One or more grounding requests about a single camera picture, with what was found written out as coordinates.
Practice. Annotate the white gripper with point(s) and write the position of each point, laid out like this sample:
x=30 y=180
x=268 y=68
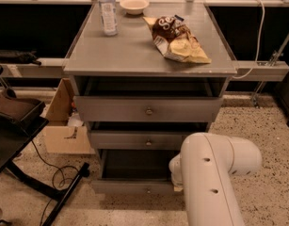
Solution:
x=175 y=169

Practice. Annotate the grey bottom drawer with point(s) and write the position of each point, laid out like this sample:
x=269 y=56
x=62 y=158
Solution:
x=135 y=172

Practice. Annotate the grey drawer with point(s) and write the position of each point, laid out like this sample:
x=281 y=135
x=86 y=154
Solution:
x=137 y=140
x=147 y=109
x=135 y=172

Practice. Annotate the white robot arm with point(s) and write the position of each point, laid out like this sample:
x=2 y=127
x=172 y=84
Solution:
x=202 y=170

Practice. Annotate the grey drawer cabinet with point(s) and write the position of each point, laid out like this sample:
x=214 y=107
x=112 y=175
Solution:
x=129 y=65

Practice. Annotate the grey middle drawer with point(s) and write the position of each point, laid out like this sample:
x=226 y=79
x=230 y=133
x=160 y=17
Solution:
x=137 y=140

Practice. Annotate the grey top drawer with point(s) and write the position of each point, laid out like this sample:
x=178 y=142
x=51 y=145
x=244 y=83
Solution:
x=147 y=109

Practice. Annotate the cardboard box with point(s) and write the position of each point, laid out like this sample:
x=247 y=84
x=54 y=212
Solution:
x=65 y=133

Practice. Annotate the yellow brown chip bag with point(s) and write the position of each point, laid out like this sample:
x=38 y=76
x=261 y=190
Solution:
x=174 y=40

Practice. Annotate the metal diagonal brace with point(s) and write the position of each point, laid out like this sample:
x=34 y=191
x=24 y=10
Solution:
x=271 y=62

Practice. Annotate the black stand with tray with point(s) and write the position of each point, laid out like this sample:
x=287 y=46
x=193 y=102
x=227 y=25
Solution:
x=20 y=122

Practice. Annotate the white paper bowl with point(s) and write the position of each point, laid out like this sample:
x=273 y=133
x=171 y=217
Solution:
x=134 y=7

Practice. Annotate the clear plastic water bottle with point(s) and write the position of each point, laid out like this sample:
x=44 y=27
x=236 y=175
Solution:
x=108 y=16

